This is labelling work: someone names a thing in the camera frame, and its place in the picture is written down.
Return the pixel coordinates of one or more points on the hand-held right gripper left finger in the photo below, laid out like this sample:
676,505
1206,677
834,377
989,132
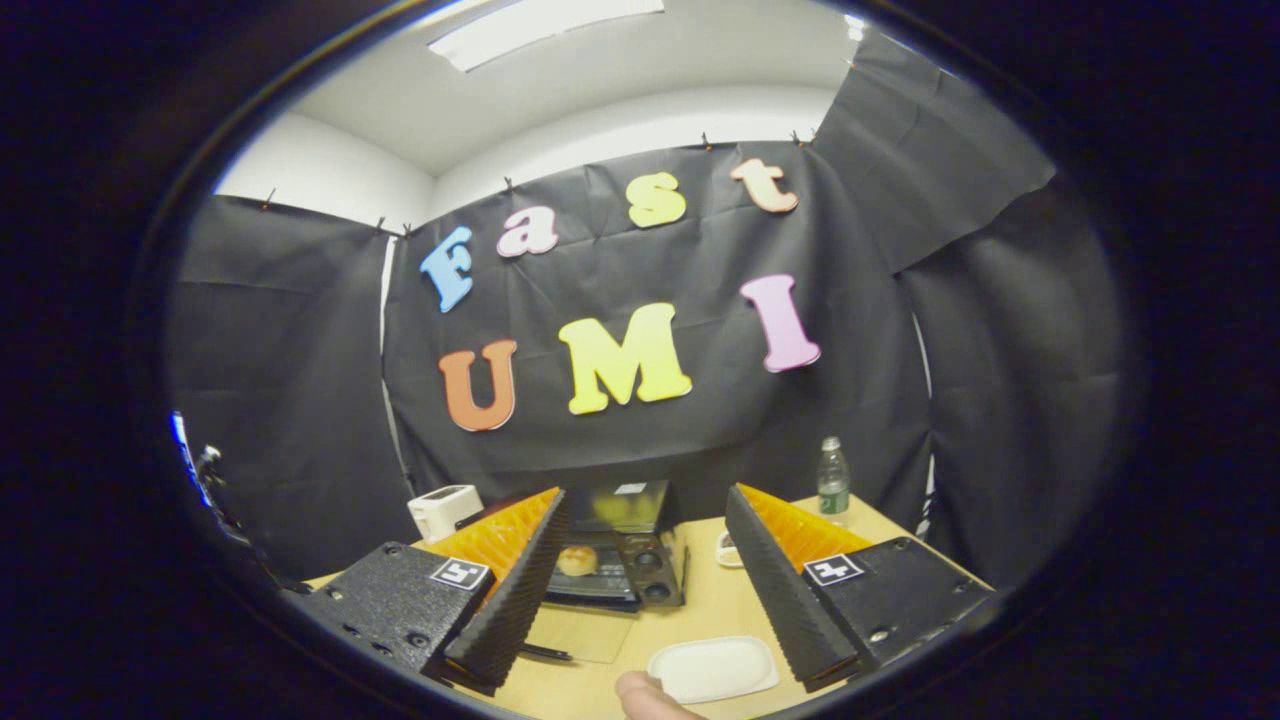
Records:
510,600

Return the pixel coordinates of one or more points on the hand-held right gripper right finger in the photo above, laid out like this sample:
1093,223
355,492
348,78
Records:
780,590

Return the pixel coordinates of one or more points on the round bread bun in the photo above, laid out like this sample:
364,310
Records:
577,561

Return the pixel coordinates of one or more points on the black electric oven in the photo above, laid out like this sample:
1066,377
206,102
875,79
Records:
630,510

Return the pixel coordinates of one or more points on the white divided snack tray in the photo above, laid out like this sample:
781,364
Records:
727,550

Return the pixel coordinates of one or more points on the white rectangular plate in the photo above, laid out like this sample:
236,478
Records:
712,668

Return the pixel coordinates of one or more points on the white toaster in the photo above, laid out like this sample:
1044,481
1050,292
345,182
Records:
445,512

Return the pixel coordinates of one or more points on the clear water bottle green label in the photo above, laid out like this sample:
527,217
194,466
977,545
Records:
833,485

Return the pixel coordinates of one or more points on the black backdrop cloth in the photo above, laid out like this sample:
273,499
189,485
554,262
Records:
950,350

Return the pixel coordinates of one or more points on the long ceiling light panel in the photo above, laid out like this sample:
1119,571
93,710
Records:
545,30

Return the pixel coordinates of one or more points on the small ceiling light panel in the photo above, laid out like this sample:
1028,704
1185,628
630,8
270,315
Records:
854,27

